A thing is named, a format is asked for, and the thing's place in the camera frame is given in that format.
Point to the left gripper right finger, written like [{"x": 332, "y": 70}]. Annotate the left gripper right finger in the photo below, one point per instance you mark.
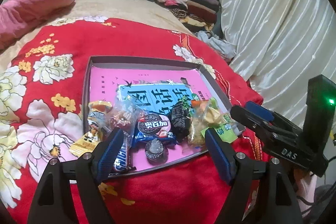
[{"x": 222, "y": 155}]

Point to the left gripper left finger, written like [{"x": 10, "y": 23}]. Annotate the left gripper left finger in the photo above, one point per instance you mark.
[{"x": 104, "y": 155}]

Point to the Snickers bar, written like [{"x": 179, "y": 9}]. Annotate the Snickers bar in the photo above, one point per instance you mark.
[{"x": 123, "y": 155}]

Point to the round green label pastry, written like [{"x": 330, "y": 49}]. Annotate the round green label pastry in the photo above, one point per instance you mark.
[{"x": 226, "y": 131}]

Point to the brown snack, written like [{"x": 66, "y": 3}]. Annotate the brown snack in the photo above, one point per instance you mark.
[{"x": 194, "y": 137}]

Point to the clear bag red candy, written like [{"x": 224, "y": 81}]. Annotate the clear bag red candy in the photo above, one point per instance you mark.
[{"x": 124, "y": 115}]

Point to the yellow candy packet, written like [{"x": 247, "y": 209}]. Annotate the yellow candy packet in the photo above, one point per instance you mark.
[{"x": 96, "y": 120}]

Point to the green clear pastry packet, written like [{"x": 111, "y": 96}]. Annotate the green clear pastry packet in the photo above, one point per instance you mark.
[{"x": 208, "y": 112}]

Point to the small round candy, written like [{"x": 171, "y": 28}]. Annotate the small round candy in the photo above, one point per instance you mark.
[{"x": 156, "y": 152}]

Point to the blue Oreo cookie packet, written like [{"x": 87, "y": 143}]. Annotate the blue Oreo cookie packet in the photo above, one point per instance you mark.
[{"x": 153, "y": 126}]

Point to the black green snack packet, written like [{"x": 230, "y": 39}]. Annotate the black green snack packet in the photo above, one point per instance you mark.
[{"x": 180, "y": 118}]

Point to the dark shallow box tray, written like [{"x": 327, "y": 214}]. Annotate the dark shallow box tray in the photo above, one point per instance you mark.
[{"x": 138, "y": 63}]

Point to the pink Chinese workbook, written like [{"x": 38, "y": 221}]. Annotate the pink Chinese workbook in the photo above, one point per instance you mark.
[{"x": 156, "y": 90}]

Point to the red floral quilt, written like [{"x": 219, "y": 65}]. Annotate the red floral quilt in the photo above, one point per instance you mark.
[{"x": 53, "y": 66}]

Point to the light blue crumpled cloth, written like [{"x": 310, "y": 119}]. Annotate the light blue crumpled cloth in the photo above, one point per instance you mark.
[{"x": 222, "y": 47}]

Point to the white satin curtain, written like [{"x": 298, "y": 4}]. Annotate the white satin curtain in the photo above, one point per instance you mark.
[{"x": 280, "y": 46}]

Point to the stack of folded clothes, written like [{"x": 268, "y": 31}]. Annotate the stack of folded clothes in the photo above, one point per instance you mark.
[{"x": 195, "y": 15}]

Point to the beige bed sheet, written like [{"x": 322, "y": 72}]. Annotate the beige bed sheet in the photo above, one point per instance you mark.
[{"x": 141, "y": 11}]

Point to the pink rolled blanket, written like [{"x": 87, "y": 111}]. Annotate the pink rolled blanket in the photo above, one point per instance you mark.
[{"x": 19, "y": 17}]

